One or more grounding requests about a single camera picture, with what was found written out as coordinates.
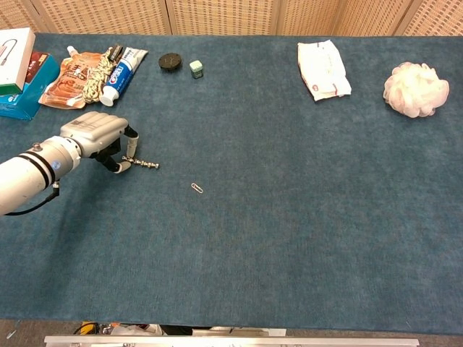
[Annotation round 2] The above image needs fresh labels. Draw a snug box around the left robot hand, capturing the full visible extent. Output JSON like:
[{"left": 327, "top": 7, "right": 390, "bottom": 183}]
[{"left": 59, "top": 111, "right": 140, "bottom": 176}]

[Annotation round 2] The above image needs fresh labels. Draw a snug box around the small metal bead chain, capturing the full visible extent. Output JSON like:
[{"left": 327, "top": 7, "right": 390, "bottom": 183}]
[{"left": 122, "top": 155, "right": 161, "bottom": 171}]

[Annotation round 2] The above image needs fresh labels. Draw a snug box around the orange spouted drink pouch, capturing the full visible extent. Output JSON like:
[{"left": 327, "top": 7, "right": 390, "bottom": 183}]
[{"left": 38, "top": 45, "right": 106, "bottom": 109}]

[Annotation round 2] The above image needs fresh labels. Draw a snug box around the blue white toothpaste tube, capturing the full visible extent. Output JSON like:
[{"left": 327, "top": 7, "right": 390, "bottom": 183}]
[{"left": 99, "top": 47, "right": 149, "bottom": 107}]

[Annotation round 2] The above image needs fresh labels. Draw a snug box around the blue tissue box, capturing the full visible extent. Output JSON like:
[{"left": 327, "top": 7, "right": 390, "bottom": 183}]
[{"left": 0, "top": 54, "right": 61, "bottom": 121}]

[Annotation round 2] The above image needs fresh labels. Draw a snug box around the brown red chocolate box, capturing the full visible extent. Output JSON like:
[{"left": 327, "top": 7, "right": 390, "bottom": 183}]
[{"left": 23, "top": 51, "right": 51, "bottom": 85}]

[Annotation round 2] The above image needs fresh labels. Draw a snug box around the black round disc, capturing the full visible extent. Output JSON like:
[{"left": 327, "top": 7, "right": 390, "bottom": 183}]
[{"left": 158, "top": 52, "right": 182, "bottom": 72}]

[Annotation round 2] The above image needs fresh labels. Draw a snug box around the white green flat box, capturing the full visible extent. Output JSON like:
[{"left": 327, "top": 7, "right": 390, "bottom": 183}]
[{"left": 0, "top": 27, "right": 36, "bottom": 96}]

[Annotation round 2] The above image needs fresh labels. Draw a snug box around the woven folding screen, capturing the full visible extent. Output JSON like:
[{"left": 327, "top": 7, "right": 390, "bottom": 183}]
[{"left": 0, "top": 0, "right": 463, "bottom": 37}]

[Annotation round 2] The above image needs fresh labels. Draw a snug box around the white wet wipes pack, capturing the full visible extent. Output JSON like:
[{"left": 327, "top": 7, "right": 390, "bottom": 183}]
[{"left": 297, "top": 39, "right": 352, "bottom": 102}]

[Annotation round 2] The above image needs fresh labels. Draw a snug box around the pink white bath loofah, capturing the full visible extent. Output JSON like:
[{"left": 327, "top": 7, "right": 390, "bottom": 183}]
[{"left": 383, "top": 61, "right": 451, "bottom": 119}]

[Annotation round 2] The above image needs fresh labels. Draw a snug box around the coiled yellow braided rope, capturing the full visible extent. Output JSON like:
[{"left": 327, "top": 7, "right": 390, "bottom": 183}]
[{"left": 82, "top": 47, "right": 120, "bottom": 104}]

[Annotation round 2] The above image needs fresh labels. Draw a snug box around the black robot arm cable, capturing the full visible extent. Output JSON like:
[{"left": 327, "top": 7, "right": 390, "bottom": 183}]
[{"left": 4, "top": 181, "right": 61, "bottom": 217}]

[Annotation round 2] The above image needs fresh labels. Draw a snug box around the yellow black cable bundle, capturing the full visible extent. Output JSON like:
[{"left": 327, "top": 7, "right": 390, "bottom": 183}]
[{"left": 73, "top": 321, "right": 101, "bottom": 335}]

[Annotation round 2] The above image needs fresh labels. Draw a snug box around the aluminium profile rail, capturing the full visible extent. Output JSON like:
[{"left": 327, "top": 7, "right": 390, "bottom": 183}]
[{"left": 43, "top": 335, "right": 420, "bottom": 347}]

